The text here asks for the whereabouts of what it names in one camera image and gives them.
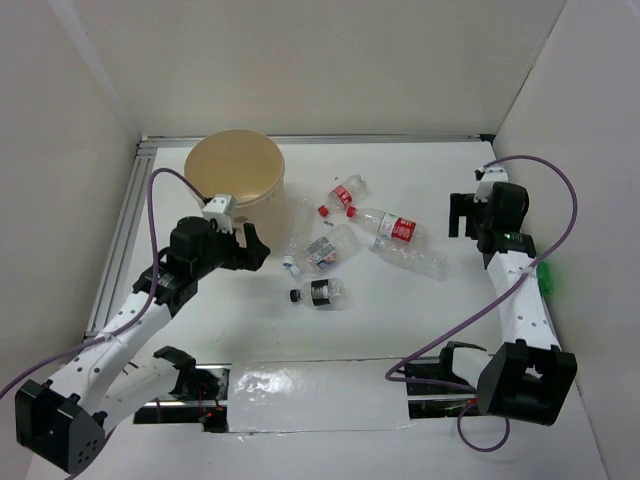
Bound aluminium frame rail left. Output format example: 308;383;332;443
84;140;157;340

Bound clear ribbed bottle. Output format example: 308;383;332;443
366;236;448;281

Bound aluminium frame rail back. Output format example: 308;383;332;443
139;134;496;148

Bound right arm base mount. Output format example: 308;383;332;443
399;357;481;420

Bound tan round paper bin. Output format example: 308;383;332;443
184;129;286;249

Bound small red label bottle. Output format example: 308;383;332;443
317;174;368;218

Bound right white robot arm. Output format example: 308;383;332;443
436;182;577;426

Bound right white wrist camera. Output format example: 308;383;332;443
474;166;508;203

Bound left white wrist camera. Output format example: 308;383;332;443
202;194;236;234

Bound black label plastic bottle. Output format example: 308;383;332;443
289;278;346;309

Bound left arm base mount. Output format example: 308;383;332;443
133;364;231;434

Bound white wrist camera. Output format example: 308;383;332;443
474;166;508;203
202;194;236;234

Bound blue label clear bottle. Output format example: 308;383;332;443
283;224;361;277

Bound long red label bottle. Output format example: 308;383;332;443
346;206;430;246

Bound aluminium frame rail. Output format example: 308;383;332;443
84;140;157;340
139;134;496;148

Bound white tape sheet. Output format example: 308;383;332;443
227;360;412;434

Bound green plastic bottle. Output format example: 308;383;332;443
536;262;554;297

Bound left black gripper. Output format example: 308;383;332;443
193;220;270;278

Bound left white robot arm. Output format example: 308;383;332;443
14;216;270;475

